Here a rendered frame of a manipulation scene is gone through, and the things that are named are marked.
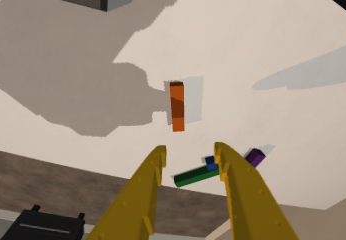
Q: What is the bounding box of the green rod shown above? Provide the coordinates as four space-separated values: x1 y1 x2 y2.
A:
174 164 219 188

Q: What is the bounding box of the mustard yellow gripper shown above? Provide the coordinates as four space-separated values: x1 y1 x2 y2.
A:
85 142 300 240

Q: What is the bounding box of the grey rectangular block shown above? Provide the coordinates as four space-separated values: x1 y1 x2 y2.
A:
62 0 108 12

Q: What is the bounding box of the small blue block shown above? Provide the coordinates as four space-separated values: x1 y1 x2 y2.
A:
205 156 217 171

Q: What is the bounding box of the orange-brown rod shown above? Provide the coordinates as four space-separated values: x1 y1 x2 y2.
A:
170 82 184 132

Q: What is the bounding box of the dark purple rod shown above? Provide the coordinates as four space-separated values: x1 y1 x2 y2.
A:
245 148 266 168

